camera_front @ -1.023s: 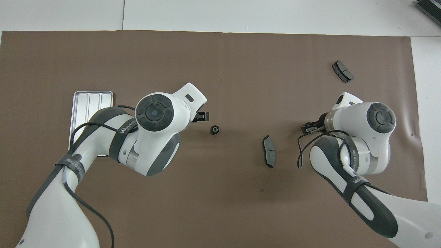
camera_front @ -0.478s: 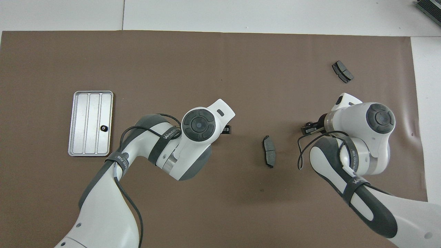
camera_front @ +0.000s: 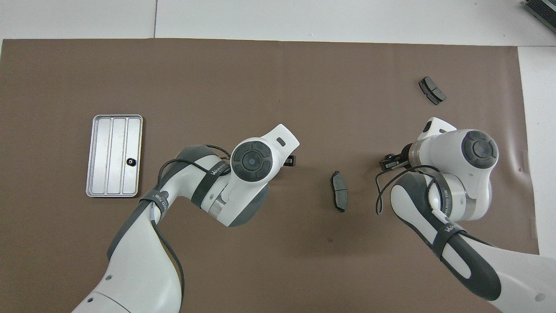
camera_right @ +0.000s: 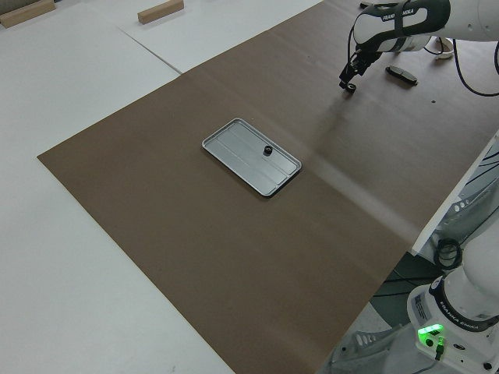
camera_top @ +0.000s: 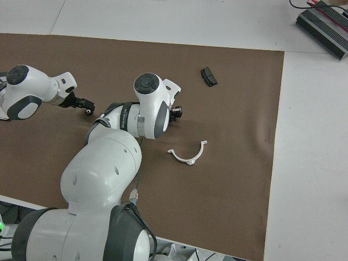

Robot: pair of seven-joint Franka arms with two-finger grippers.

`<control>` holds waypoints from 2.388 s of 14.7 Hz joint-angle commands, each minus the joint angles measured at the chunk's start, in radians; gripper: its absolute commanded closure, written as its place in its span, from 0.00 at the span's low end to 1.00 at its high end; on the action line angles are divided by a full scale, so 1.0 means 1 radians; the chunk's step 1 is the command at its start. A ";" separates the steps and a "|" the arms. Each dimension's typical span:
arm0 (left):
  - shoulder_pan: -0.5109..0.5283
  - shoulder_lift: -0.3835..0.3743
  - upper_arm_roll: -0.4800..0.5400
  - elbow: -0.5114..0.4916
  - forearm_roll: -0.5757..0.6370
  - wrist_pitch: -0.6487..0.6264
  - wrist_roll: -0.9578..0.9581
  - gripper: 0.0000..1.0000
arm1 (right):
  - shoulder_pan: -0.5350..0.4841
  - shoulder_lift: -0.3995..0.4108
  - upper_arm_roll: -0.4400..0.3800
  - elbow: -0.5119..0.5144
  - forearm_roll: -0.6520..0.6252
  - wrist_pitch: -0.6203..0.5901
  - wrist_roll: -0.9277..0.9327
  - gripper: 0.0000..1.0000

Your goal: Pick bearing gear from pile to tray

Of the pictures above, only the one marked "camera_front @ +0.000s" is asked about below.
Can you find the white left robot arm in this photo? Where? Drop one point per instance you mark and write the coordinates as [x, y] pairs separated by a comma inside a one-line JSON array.
[[139, 269]]

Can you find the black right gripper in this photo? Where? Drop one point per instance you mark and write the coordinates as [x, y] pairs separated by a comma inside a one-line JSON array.
[[408, 155]]

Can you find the short dark grey brake pad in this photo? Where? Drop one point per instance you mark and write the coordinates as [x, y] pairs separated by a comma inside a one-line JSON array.
[[432, 90]]

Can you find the brown table mat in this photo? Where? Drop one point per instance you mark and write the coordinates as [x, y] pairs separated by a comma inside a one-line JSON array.
[[260, 87]]

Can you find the dark ribbed equipment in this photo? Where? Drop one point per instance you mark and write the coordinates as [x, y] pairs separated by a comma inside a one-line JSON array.
[[543, 12]]

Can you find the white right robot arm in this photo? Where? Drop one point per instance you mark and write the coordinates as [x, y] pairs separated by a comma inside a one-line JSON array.
[[460, 174]]

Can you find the long dark grey brake pad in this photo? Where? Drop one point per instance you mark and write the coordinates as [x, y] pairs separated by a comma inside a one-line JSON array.
[[340, 191]]

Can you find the silver ribbed metal tray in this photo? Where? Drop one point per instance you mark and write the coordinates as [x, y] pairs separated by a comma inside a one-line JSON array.
[[108, 156]]

